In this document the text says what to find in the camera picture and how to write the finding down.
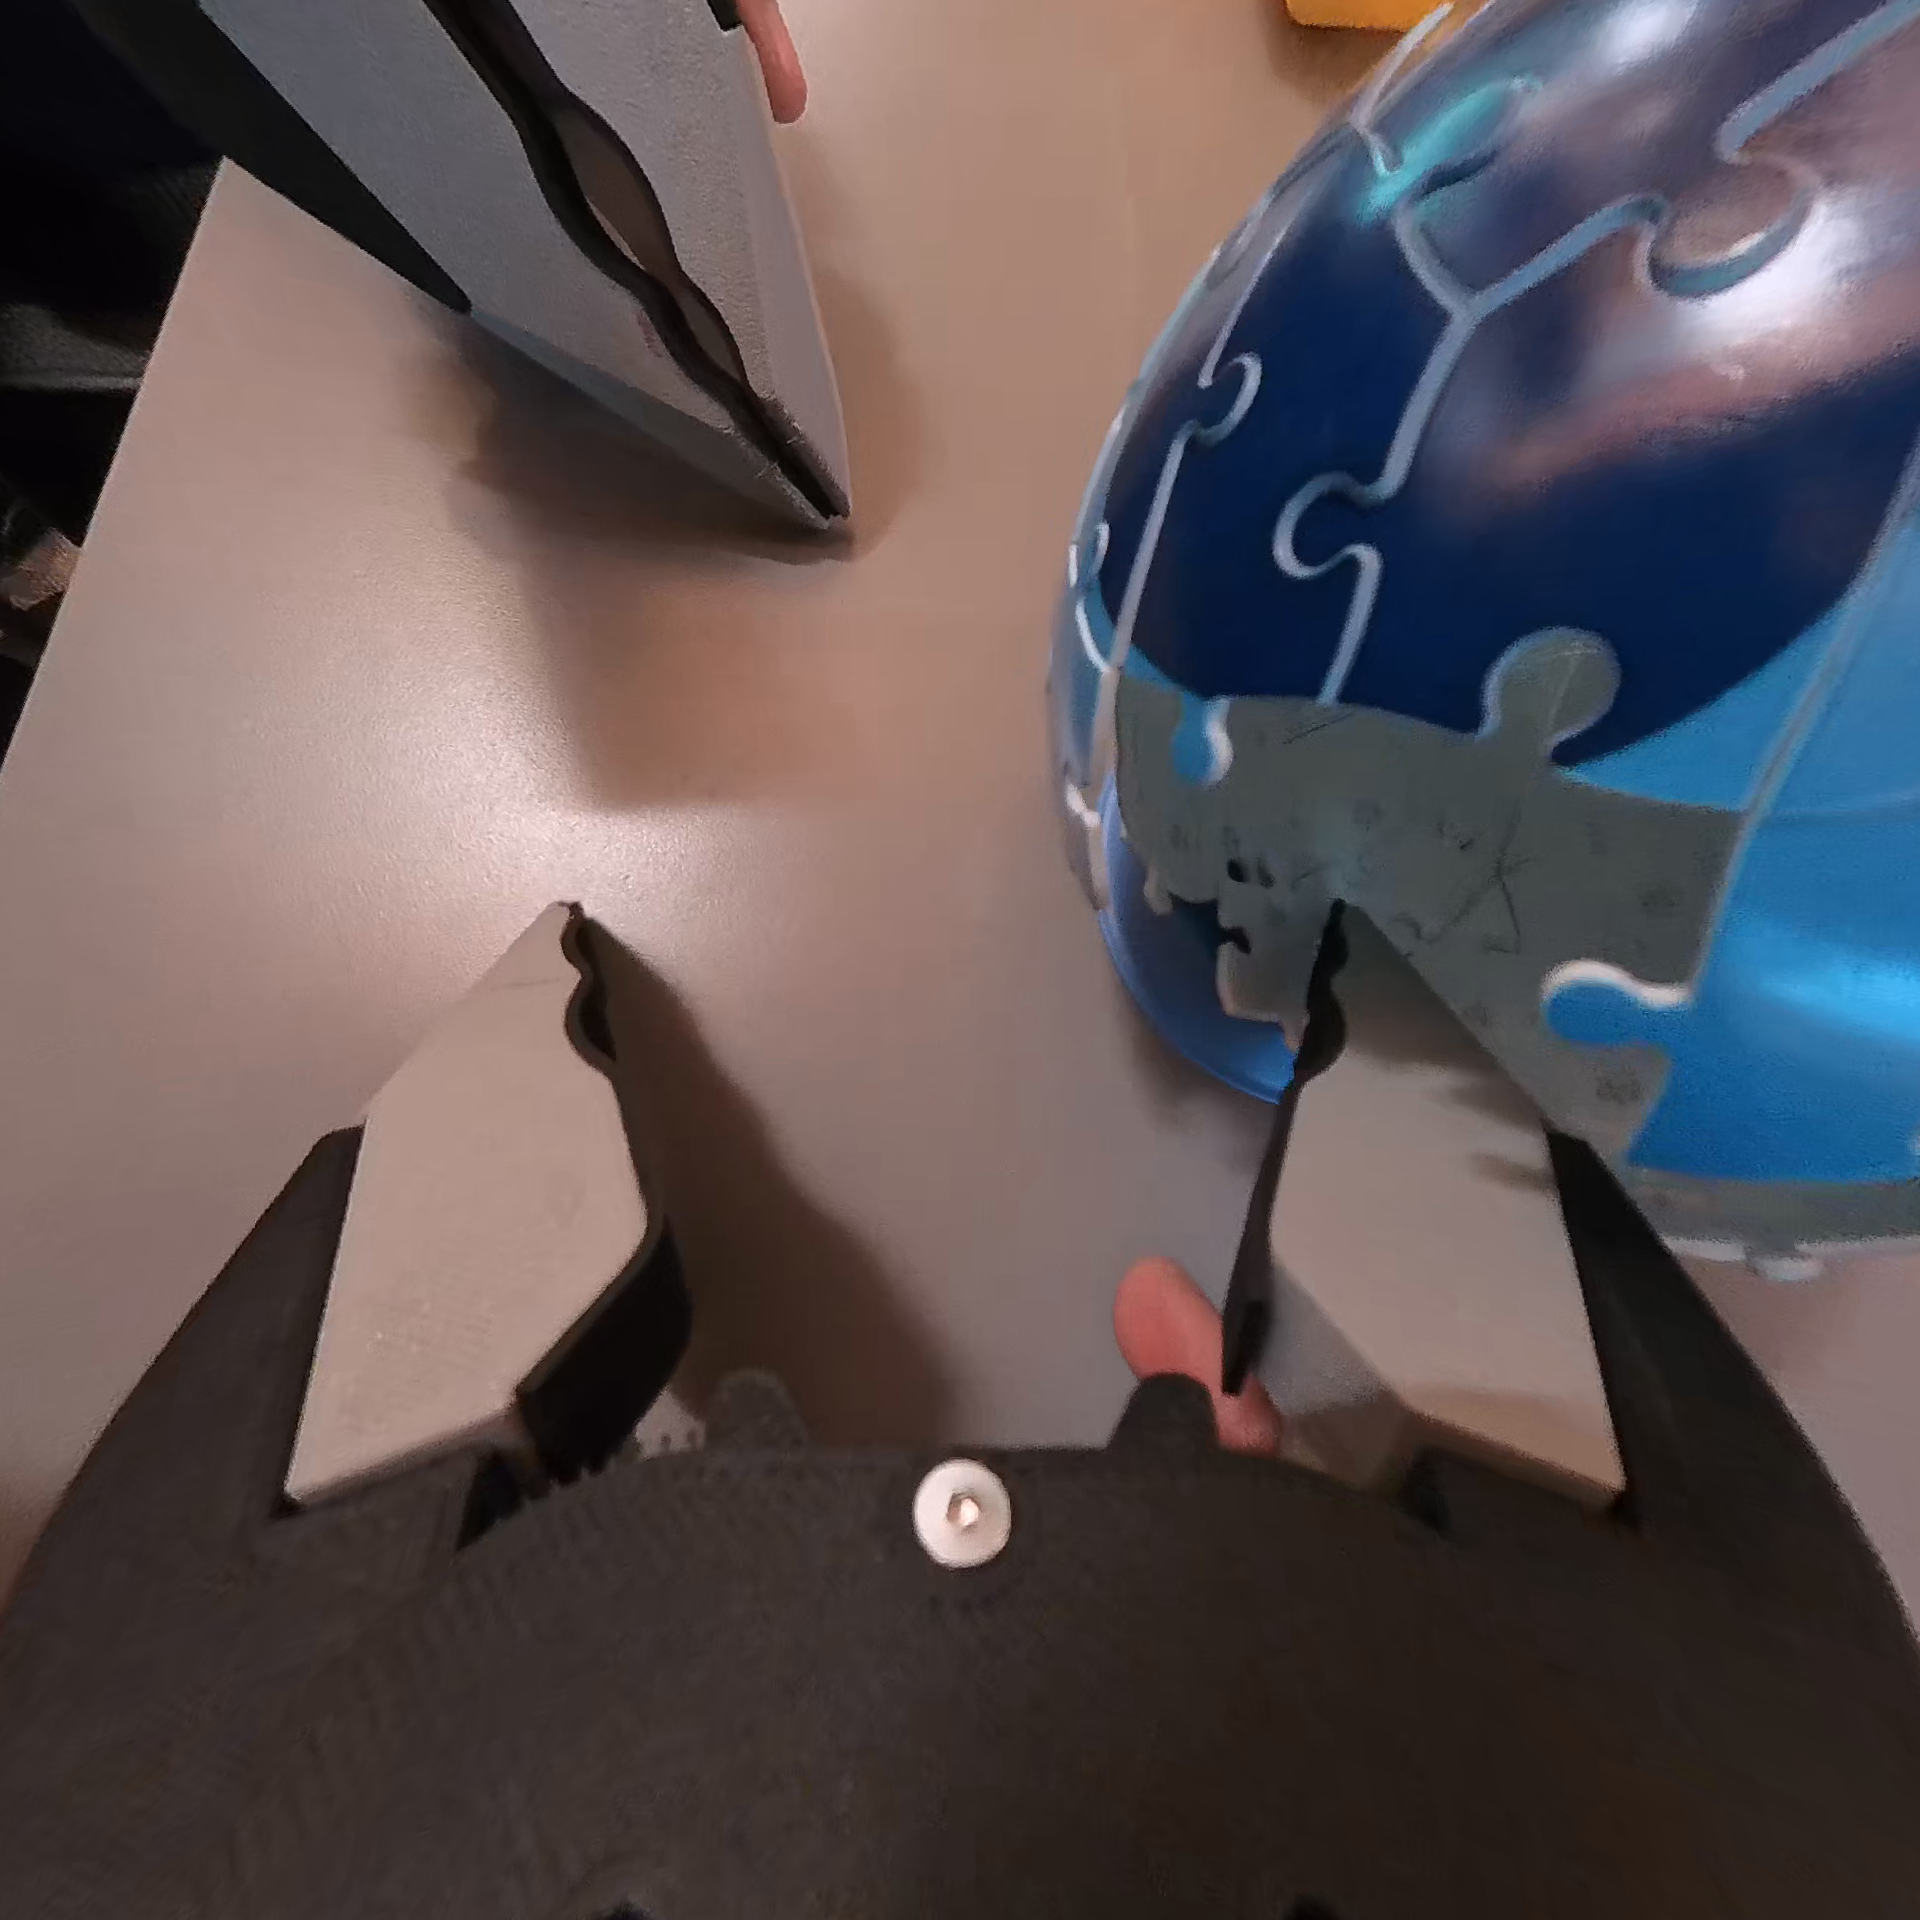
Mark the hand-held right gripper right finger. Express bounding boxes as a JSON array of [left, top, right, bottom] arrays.
[[1219, 899, 1634, 1509]]

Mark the blue puzzle ball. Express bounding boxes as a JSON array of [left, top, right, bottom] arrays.
[[1045, 0, 1920, 1283]]

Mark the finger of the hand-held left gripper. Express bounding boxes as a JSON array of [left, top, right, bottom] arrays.
[[486, 0, 855, 520], [196, 0, 842, 537]]

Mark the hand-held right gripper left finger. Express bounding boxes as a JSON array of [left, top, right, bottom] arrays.
[[282, 901, 696, 1509]]

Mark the person's left hand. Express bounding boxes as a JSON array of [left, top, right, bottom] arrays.
[[730, 0, 814, 124]]

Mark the person's right hand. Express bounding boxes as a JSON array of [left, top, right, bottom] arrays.
[[1112, 1255, 1285, 1452]]

